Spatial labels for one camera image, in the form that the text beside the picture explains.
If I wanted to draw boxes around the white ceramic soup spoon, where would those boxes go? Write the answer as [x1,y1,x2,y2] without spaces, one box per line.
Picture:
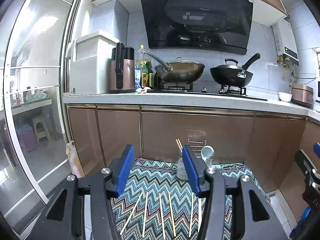
[201,145,215,161]

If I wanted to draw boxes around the zigzag knitted cloth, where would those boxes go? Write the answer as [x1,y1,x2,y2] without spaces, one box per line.
[88,157,272,240]

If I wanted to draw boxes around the yellow plastic bag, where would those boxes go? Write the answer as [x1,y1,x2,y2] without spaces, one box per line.
[66,141,85,178]

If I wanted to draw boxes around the garlic bulbs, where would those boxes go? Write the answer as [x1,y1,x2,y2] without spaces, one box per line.
[136,87,152,94]

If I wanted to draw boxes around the white blue plastic bag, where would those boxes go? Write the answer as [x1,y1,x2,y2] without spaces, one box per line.
[135,68,141,89]

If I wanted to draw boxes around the gas stove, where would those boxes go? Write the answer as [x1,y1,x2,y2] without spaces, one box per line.
[148,81,267,101]

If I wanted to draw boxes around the dark sauce bottle yellow label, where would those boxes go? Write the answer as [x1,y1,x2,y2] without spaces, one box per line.
[140,61,149,87]

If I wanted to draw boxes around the rose gold electric kettle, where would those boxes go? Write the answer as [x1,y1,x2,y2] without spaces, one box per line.
[109,42,136,94]

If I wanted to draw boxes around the dark green sauce bottle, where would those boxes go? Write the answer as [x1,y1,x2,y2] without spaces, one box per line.
[147,61,153,89]

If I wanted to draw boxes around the white plastic stool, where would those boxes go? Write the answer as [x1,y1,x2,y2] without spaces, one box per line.
[32,115,51,144]

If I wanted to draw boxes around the clear bottle yellow cap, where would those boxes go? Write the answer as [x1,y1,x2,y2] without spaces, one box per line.
[138,53,149,87]

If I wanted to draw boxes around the rose gold rice cooker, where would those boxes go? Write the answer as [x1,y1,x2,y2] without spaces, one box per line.
[291,83,313,108]

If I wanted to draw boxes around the white ceramic bowl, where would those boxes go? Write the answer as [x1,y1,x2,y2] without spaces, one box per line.
[278,92,292,102]

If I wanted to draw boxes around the purple bin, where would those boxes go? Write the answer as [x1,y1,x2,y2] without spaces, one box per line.
[16,124,37,152]

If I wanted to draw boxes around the white gas water heater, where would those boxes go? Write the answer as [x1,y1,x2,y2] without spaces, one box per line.
[272,19,299,66]

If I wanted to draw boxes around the black range hood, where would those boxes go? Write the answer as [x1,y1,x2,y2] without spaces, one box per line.
[141,0,253,55]

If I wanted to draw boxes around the sliding glass door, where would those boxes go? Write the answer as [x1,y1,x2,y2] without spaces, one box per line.
[1,0,80,239]

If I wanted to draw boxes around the wire utensil rack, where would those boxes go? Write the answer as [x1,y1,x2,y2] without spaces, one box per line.
[176,135,213,181]

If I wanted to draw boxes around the bronze wok with steel handle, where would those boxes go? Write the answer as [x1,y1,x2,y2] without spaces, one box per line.
[139,48,205,83]

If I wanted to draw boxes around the black wok with black handle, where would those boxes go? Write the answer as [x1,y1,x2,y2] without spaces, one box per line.
[210,53,261,87]

